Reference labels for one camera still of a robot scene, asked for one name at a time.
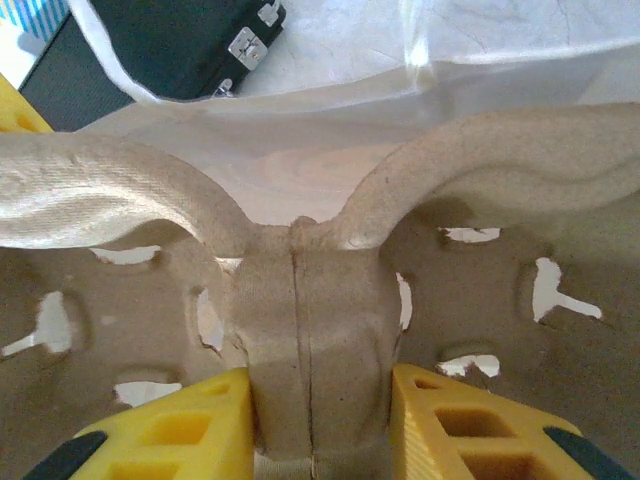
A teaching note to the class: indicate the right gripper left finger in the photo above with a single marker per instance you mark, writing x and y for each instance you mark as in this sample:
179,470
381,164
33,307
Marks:
190,435

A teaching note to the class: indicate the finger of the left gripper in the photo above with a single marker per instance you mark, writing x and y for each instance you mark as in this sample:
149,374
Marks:
15,112

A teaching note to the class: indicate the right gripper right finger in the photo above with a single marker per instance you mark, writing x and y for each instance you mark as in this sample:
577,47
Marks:
450,440

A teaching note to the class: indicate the brown pulp cup carrier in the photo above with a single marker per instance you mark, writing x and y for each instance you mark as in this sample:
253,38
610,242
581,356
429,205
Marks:
310,300

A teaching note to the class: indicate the white printed paper bag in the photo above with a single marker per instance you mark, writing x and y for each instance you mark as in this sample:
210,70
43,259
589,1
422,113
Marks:
350,140

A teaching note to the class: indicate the black hard case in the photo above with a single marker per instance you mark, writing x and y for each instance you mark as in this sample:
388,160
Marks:
175,40

